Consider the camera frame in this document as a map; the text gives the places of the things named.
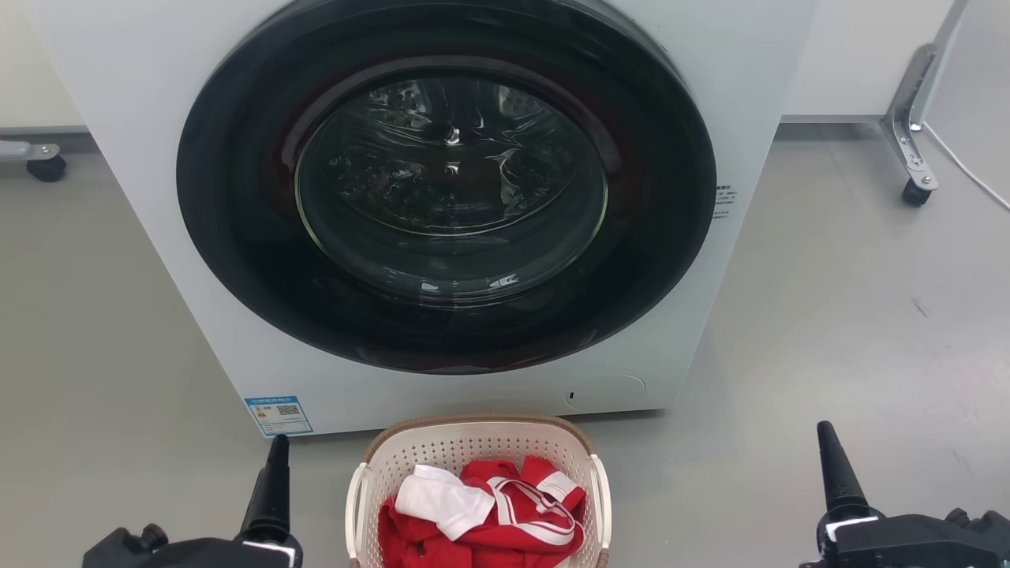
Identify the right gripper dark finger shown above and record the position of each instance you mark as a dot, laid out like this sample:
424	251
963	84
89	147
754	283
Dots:
838	481

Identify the round black washing machine door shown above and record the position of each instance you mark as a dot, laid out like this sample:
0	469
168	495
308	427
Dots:
237	237

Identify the white front-load washing machine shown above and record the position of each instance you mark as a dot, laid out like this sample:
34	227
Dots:
142	197

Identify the blue energy label sticker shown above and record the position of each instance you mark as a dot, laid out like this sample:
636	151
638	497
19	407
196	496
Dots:
278	416

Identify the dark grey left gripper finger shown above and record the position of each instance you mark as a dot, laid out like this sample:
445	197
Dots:
270	497

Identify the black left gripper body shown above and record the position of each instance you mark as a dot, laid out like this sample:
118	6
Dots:
189	554

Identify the black caster wheel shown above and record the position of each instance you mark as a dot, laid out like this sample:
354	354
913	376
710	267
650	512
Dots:
47	169
916	194

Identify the white perforated laundry basket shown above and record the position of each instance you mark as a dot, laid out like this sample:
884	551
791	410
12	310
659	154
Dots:
450	446

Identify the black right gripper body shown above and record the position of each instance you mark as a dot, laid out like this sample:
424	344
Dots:
915	544

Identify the grey metal partition leg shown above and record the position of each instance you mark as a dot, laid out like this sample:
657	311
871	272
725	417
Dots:
911	110
28	150

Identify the red garment with white stripes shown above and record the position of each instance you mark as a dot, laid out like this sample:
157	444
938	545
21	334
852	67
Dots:
513	548

